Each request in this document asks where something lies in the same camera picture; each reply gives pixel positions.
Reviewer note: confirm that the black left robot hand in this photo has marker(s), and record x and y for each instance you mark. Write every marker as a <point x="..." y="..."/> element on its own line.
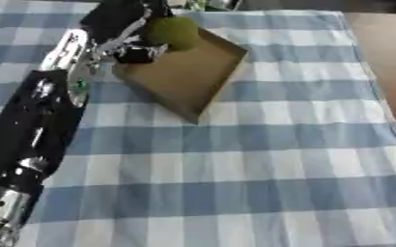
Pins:
<point x="116" y="20"/>

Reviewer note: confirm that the green round toy fruit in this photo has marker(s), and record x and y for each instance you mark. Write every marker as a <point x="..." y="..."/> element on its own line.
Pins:
<point x="173" y="32"/>

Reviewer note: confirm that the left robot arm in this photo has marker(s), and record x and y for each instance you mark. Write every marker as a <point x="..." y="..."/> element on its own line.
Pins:
<point x="38" y="122"/>

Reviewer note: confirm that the tan cardboard box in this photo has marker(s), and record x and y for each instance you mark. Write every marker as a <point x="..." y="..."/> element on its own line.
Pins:
<point x="184" y="74"/>

